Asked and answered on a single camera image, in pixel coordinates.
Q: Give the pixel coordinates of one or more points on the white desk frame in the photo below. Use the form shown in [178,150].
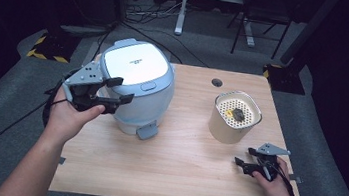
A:
[181,11]

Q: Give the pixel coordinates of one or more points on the person's right hand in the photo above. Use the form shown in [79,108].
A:
[277,191]

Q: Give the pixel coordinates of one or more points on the dark wet lump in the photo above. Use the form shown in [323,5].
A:
[238,114]

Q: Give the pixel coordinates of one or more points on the person's left hand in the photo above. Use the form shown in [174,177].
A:
[66,118]

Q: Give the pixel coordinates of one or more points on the grey tape piece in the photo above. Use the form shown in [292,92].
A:
[62,160]
[296,178]

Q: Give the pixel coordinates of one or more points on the yellow scrap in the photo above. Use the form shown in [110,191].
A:
[229,112]

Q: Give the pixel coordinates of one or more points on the black slanted stand pole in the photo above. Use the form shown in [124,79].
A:
[308,30]

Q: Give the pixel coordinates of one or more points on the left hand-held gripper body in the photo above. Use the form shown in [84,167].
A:
[85,82]

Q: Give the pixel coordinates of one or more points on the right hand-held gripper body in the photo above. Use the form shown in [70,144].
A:
[268,163]

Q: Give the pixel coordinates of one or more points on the black chair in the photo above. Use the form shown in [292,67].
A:
[267,8]

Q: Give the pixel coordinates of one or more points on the yellow black striped stand base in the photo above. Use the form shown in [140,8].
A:
[285,79]
[50,52]

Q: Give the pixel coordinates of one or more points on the beige container with perforated strainer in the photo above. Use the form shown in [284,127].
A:
[225,129]

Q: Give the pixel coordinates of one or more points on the blue and white pedal bin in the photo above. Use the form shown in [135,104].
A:
[139,63]

